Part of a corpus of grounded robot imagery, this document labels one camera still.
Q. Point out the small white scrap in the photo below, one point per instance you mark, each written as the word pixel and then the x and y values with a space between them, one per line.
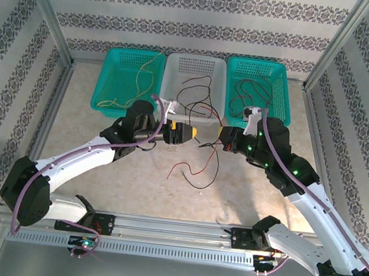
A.
pixel 201 192

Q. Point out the white plastic basket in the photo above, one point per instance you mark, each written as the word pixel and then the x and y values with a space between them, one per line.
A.
pixel 171 76

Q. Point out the teal plastic basket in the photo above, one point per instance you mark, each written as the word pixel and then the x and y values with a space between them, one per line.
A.
pixel 117 80
pixel 282 86

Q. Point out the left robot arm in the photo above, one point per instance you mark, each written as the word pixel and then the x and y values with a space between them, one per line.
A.
pixel 75 155

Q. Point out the small circuit board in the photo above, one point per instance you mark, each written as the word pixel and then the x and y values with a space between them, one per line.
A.
pixel 264 261
pixel 84 242

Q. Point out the aluminium frame post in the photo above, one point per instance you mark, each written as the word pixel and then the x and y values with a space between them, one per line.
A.
pixel 340 46
pixel 51 19

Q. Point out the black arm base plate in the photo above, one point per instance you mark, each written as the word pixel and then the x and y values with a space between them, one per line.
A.
pixel 108 224
pixel 239 239

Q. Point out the aluminium side rail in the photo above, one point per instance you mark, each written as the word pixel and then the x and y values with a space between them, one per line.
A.
pixel 52 113
pixel 315 133

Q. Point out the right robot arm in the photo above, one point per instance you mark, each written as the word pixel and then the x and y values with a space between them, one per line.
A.
pixel 322 213

